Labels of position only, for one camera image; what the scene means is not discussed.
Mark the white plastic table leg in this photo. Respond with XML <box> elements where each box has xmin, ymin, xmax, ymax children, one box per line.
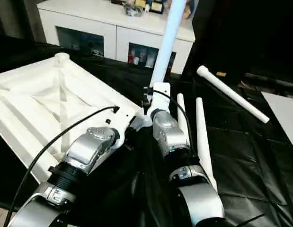
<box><xmin>195</xmin><ymin>97</ymin><xmax>219</xmax><ymax>192</ymax></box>
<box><xmin>196</xmin><ymin>65</ymin><xmax>270</xmax><ymax>124</ymax></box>
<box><xmin>177</xmin><ymin>93</ymin><xmax>192</xmax><ymax>143</ymax></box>
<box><xmin>149</xmin><ymin>0</ymin><xmax>187</xmax><ymax>90</ymax></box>

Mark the white cabinet with glass doors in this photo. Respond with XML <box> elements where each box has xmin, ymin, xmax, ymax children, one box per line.
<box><xmin>36</xmin><ymin>0</ymin><xmax>196</xmax><ymax>76</ymax></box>

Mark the small grey object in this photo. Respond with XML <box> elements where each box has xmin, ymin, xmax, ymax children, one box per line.
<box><xmin>123</xmin><ymin>2</ymin><xmax>145</xmax><ymax>17</ymax></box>

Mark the black work mat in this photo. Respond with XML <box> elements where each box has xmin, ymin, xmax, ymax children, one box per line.
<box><xmin>0</xmin><ymin>40</ymin><xmax>293</xmax><ymax>227</ymax></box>

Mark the flat white board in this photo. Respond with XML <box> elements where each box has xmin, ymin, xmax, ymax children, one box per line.
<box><xmin>261</xmin><ymin>91</ymin><xmax>293</xmax><ymax>153</ymax></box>

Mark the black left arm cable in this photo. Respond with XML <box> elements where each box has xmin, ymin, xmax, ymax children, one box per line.
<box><xmin>3</xmin><ymin>106</ymin><xmax>120</xmax><ymax>227</ymax></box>

